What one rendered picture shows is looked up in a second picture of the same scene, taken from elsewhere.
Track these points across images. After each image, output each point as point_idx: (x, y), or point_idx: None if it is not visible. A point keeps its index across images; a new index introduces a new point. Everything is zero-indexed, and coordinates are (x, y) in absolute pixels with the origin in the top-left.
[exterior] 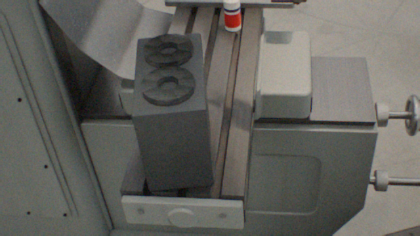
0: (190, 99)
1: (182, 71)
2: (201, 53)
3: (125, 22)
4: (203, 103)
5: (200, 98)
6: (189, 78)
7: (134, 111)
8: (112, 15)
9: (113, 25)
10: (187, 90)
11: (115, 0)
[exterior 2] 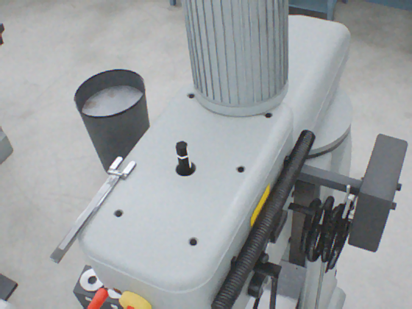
0: (81, 288)
1: (96, 287)
2: (111, 302)
3: (261, 307)
4: (76, 291)
5: (79, 291)
6: (90, 289)
7: (87, 265)
8: (262, 298)
9: (251, 298)
10: (82, 285)
11: (279, 301)
